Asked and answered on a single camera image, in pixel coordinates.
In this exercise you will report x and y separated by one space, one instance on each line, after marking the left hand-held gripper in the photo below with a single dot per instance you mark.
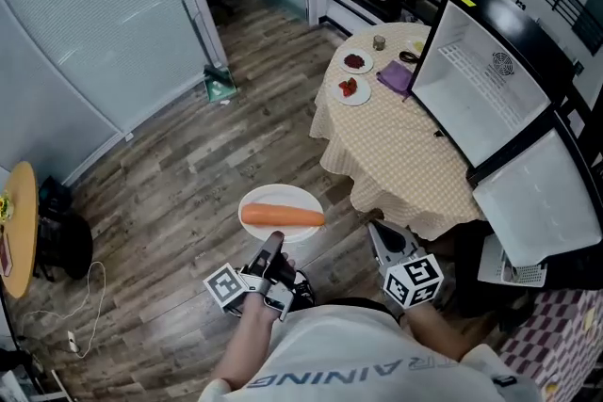
225 289

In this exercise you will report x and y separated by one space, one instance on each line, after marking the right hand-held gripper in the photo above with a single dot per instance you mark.
413 280

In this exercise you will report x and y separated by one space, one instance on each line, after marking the orange carrot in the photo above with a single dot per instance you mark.
280 215

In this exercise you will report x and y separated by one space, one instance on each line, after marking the white round plate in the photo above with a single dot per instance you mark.
278 194

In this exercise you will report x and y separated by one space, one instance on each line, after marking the black mini fridge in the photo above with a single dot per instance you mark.
471 99

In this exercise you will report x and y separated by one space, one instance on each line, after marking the person's right forearm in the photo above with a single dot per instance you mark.
433 332

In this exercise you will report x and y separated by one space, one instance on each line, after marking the person's left forearm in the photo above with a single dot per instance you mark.
245 339

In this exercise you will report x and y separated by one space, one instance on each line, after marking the person's left hand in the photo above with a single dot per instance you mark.
288 262

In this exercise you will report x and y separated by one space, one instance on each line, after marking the person's black trousers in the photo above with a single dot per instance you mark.
358 302

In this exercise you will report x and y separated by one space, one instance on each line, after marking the table with yellow checked cloth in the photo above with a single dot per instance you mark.
391 146

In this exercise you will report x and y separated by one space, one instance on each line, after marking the person's white t-shirt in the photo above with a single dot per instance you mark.
358 348

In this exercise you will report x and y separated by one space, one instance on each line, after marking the white perforated basket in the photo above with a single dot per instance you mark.
523 275

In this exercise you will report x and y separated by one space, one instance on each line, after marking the white plate of strawberries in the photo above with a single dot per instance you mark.
351 90

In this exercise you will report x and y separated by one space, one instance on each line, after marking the purple cloth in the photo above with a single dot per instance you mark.
395 76

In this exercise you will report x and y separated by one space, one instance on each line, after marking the green dustpan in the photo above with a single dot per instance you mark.
219 87

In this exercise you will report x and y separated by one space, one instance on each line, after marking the white plate of red berries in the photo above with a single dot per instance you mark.
355 60

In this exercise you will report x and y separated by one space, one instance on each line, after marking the table with red checked cloth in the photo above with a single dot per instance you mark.
556 334

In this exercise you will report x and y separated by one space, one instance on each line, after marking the black round stool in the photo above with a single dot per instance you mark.
70 240

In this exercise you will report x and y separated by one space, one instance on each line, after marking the small glass cup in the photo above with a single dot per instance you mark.
379 42

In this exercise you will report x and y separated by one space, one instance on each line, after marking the yellow fruit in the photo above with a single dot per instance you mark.
551 389

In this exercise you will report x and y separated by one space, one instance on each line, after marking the round wooden table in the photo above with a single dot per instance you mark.
23 230

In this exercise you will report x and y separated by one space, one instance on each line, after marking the red book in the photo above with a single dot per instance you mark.
5 255

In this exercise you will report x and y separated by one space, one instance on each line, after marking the yellow flowers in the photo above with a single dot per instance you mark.
5 206

